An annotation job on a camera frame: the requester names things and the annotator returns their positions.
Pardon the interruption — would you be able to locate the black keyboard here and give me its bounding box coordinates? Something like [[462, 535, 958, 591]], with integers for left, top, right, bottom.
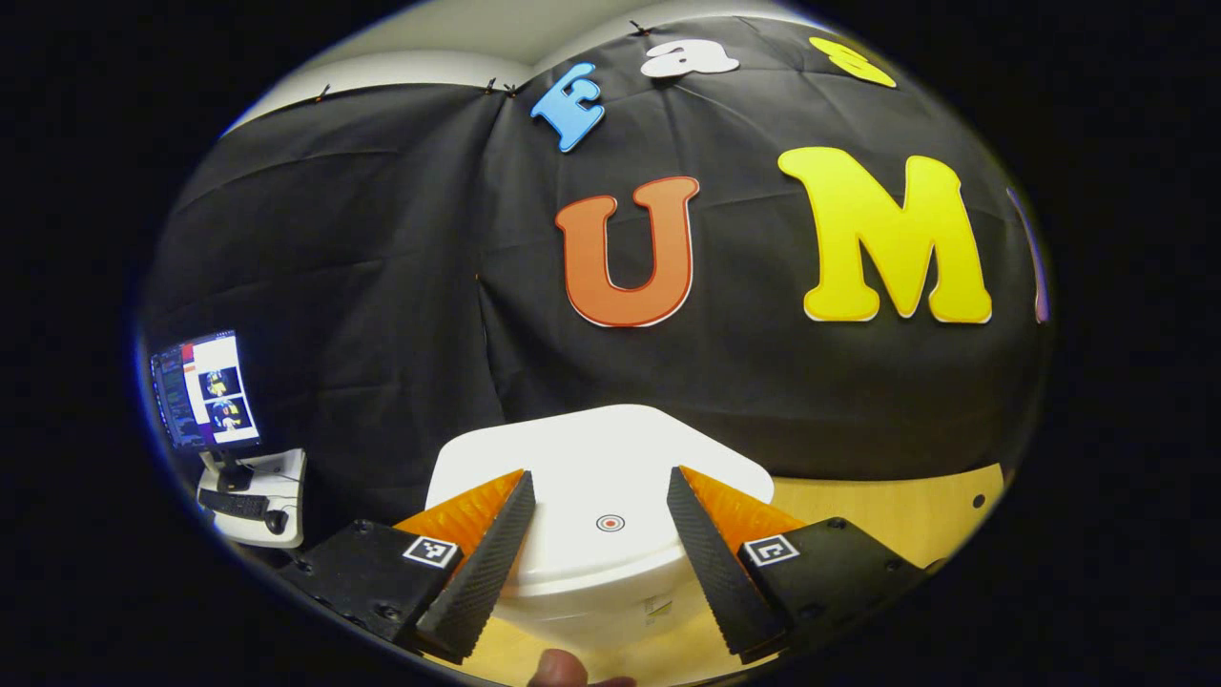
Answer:
[[197, 489, 273, 522]]

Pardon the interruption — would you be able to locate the computer monitor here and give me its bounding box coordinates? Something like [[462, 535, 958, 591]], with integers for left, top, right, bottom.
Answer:
[[148, 329, 261, 455]]

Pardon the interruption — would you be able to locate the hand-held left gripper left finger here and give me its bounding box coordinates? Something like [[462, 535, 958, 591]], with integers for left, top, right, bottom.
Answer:
[[279, 468, 538, 667]]

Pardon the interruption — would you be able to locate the wooden desktop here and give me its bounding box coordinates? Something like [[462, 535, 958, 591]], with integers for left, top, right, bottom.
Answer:
[[420, 462, 1009, 687]]

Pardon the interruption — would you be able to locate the row of black cloth clips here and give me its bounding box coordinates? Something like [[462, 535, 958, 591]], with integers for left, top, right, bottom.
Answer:
[[315, 19, 654, 101]]

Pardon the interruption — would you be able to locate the white desktop garbage bin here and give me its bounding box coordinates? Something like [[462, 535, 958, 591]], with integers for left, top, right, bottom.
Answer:
[[424, 404, 776, 652]]

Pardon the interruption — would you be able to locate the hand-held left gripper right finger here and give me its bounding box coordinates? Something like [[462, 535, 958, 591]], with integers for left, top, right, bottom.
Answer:
[[666, 465, 928, 667]]

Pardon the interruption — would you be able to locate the white side table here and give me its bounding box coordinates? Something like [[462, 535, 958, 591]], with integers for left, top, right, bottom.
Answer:
[[196, 448, 308, 551]]

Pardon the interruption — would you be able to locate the black monitor stand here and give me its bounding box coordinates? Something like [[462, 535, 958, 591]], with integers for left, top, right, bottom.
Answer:
[[215, 448, 255, 493]]

